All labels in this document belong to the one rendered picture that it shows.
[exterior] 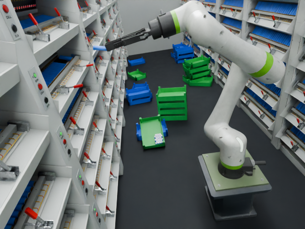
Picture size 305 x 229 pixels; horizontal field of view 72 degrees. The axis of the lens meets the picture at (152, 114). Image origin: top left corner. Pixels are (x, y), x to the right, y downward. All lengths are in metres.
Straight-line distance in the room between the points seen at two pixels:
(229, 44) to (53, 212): 0.81
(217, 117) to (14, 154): 0.98
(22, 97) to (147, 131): 1.51
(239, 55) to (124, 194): 1.20
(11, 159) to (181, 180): 1.26
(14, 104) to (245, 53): 0.81
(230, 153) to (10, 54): 1.00
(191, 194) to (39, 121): 1.17
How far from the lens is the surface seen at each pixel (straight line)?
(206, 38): 0.81
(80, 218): 0.92
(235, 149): 1.16
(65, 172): 0.78
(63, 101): 0.84
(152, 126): 2.05
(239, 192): 1.26
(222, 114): 1.24
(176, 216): 1.49
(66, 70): 1.06
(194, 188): 1.61
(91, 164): 1.08
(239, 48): 0.91
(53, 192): 0.76
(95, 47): 0.96
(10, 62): 0.62
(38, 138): 0.66
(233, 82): 1.21
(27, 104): 0.66
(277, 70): 1.08
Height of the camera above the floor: 1.25
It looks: 31 degrees down
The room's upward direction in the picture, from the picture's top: 9 degrees counter-clockwise
